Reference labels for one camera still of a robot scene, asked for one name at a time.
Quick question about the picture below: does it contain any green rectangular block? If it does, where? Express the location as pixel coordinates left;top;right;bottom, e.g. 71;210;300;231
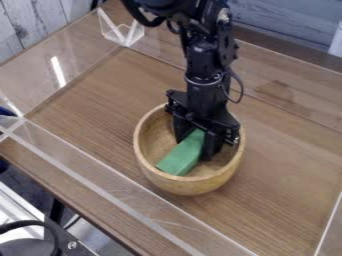
155;129;205;176

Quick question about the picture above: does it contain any blue object at left edge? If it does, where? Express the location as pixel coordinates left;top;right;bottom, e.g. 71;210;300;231
0;106;18;116

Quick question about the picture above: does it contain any clear acrylic corner bracket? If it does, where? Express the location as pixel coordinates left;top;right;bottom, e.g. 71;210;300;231
97;8;145;47

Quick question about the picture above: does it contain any black metal bracket with screw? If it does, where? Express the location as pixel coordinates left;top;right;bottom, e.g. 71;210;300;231
46;219;99;256

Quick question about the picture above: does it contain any brown wooden bowl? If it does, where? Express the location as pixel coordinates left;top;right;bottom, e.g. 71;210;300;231
134;103;248;196

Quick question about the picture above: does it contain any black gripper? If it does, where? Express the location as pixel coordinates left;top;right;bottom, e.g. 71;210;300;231
166;74;241;161

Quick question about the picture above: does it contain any clear acrylic enclosure wall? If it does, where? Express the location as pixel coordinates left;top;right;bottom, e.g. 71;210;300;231
0;6;342;256

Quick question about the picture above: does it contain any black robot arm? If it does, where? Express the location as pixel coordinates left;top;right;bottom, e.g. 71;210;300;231
121;0;241;160

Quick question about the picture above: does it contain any white object at right edge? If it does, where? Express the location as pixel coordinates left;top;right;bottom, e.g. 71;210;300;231
329;20;342;57

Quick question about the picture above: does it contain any black cable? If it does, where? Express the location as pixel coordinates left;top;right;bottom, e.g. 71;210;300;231
0;219;62;256

